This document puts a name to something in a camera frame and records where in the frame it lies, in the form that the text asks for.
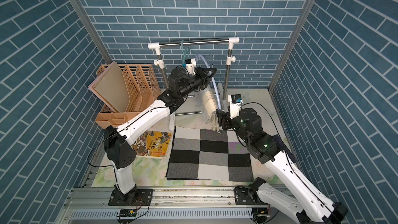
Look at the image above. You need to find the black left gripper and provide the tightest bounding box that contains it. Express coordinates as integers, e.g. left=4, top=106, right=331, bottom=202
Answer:
left=176, top=67, right=215, bottom=99

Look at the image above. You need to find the light blue clothes hanger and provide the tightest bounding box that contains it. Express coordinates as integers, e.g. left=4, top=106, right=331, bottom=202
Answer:
left=195, top=54, right=222, bottom=110

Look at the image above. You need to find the plaid cream blue scarf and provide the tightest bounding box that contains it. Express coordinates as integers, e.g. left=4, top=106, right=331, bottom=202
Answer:
left=199, top=87, right=220, bottom=133

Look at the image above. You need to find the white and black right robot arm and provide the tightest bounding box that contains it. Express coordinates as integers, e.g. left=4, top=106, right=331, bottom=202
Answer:
left=217, top=108, right=348, bottom=224

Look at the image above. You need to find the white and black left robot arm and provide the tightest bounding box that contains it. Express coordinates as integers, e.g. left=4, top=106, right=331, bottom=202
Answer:
left=104, top=67, right=217, bottom=195

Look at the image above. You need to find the teal green clothes hanger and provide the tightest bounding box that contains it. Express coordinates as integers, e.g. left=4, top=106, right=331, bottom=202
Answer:
left=180, top=40, right=190, bottom=67

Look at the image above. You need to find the black grey checkered mat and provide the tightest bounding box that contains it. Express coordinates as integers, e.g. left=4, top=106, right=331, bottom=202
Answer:
left=166, top=127, right=254, bottom=183

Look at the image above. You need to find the white and steel clothes rack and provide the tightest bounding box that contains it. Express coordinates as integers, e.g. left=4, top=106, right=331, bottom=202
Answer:
left=148, top=37, right=240, bottom=130

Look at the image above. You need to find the orange plastic file organizer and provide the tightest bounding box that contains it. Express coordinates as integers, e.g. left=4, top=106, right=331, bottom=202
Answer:
left=95, top=64, right=161, bottom=129

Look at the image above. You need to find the dark blue notebook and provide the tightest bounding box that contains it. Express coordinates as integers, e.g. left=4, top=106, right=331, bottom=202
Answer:
left=277, top=135, right=297, bottom=163

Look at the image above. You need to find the yellow illustrated book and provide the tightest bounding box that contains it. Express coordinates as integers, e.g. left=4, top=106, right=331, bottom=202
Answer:
left=132, top=131, right=173, bottom=159

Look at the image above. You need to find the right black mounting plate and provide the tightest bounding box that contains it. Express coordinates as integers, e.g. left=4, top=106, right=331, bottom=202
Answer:
left=233, top=186, right=268, bottom=205

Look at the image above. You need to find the black mounting plate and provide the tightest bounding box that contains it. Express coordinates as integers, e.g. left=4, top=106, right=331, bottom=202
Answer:
left=108, top=187, right=153, bottom=206
left=233, top=186, right=268, bottom=205

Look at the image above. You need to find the beige folder board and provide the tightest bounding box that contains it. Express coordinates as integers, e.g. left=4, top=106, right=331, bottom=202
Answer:
left=88, top=62, right=130, bottom=112

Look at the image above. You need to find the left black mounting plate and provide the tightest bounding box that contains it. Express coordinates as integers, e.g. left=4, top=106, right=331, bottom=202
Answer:
left=108, top=187, right=153, bottom=206

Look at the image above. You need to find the green circuit board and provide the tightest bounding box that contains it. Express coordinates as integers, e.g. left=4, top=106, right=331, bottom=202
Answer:
left=117, top=209, right=137, bottom=219

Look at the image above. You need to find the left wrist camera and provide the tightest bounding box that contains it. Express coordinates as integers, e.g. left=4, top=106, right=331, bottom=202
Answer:
left=185, top=58, right=197, bottom=76

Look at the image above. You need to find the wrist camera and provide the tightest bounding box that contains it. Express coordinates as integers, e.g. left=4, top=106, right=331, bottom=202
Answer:
left=185, top=58, right=197, bottom=76
left=228, top=94, right=243, bottom=119

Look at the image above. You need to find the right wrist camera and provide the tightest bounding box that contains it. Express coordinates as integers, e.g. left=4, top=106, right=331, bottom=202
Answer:
left=228, top=94, right=243, bottom=119

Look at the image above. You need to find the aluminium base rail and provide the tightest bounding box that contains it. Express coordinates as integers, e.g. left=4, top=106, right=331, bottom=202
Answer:
left=56, top=186, right=292, bottom=224

